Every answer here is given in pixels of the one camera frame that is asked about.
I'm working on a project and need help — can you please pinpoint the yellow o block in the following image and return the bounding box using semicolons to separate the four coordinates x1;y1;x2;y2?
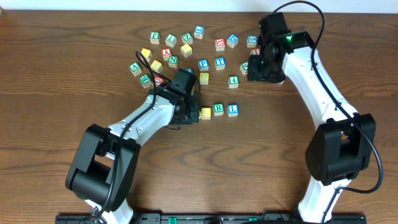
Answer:
200;72;210;85
201;107;211;119

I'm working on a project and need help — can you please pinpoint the green R block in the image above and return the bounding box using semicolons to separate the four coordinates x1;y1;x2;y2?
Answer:
213;103;224;116

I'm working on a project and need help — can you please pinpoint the blue L block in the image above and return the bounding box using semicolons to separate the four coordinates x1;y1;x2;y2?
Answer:
228;104;239;117

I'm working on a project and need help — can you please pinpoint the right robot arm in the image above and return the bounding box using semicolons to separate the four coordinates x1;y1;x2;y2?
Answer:
247;12;376;223

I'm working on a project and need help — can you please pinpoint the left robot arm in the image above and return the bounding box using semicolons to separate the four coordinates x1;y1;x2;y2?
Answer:
65;68;200;223

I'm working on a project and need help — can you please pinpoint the red I block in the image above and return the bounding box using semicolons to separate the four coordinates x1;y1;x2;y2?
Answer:
250;48;261;55

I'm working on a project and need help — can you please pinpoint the green J block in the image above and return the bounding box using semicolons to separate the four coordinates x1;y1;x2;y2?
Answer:
240;62;248;75

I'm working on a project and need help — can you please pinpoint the blue 5 block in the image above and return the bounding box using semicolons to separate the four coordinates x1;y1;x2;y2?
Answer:
246;35;257;48

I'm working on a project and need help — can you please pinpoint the green 4 block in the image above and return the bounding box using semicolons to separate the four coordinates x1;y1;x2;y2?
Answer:
228;76;239;88

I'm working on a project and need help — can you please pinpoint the red U block lower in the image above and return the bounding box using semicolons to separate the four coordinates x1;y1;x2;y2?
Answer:
155;76;164;86

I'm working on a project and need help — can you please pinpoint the red u block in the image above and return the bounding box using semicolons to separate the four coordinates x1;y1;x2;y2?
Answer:
215;38;226;52
155;76;164;86

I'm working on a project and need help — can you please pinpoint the blue P block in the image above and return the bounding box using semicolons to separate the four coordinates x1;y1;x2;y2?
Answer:
198;59;210;72

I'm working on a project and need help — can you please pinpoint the blue D block left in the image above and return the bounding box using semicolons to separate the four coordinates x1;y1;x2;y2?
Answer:
226;34;239;48

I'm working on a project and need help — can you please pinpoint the green N block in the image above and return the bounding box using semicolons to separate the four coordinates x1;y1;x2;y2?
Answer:
168;55;178;68

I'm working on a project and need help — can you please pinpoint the blue T block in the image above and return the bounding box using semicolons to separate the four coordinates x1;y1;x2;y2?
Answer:
215;57;226;70

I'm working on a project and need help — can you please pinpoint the yellow block left lower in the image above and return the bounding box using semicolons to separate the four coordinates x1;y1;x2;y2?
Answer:
150;60;163;73

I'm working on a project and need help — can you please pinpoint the red U block upper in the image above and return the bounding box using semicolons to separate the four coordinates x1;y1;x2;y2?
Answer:
215;38;226;52

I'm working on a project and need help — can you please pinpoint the yellow S block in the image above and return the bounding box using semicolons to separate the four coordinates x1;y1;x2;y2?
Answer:
180;44;193;58

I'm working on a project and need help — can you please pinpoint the red A block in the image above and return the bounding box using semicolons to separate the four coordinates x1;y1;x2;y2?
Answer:
162;48;172;61

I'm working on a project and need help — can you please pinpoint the green A block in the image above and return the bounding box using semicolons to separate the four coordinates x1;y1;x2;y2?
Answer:
129;62;142;77

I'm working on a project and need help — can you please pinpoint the yellow block far left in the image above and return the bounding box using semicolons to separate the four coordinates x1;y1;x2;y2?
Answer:
141;48;152;62

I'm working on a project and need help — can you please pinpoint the green Z block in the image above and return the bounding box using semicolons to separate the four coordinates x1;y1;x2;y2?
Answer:
182;32;193;45

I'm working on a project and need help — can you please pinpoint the green L block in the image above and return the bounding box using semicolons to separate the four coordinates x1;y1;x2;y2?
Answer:
165;34;177;48

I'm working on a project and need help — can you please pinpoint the blue block top centre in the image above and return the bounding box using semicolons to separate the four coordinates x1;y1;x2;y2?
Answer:
194;26;205;39

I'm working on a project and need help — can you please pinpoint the green block top left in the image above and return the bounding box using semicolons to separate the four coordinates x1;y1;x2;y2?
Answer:
150;31;160;44

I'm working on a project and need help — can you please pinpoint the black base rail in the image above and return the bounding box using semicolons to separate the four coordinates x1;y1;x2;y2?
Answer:
55;212;368;224

